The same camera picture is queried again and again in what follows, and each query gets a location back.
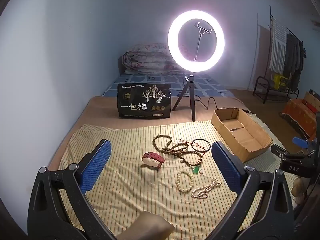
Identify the phone holder on pole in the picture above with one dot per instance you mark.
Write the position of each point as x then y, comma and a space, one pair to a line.
203, 27

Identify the yellow box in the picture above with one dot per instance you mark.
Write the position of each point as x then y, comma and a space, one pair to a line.
280, 81

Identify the blue patterned bedsheet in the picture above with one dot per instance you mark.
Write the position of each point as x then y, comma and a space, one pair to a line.
162, 82

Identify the tan blanket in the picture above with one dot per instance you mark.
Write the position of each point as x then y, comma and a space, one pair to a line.
105, 110

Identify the tan blurry object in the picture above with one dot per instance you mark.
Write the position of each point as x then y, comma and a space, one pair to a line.
152, 226

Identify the black tripod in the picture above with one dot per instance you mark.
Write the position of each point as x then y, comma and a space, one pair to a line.
191, 90

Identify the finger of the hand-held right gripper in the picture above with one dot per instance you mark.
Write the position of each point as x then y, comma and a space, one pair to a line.
300, 142
277, 148

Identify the cardboard box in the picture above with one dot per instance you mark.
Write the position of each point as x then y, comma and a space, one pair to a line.
240, 132

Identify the black clothes rack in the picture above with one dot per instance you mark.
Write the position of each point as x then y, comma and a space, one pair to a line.
271, 30

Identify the thin dark bangle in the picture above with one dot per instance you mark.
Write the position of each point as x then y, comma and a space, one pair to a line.
201, 139

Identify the person's right hand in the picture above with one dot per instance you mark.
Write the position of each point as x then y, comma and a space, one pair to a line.
297, 187

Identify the dark hanging clothes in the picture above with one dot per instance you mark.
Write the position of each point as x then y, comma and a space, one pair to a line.
293, 55

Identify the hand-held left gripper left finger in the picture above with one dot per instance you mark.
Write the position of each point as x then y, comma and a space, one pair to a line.
96, 162

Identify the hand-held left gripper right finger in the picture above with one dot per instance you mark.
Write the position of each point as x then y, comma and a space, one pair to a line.
225, 165

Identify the yellow striped cloth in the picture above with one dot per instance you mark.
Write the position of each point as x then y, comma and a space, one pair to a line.
125, 180

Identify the black printed snack bag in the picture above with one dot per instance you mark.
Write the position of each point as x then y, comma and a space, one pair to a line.
143, 100

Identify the white knitted garment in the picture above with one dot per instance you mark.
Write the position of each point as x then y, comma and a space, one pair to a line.
277, 47

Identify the black metal shoe rack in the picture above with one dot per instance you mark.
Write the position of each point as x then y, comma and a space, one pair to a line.
262, 87

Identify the folded floral quilt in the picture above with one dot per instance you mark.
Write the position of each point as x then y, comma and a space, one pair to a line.
147, 57

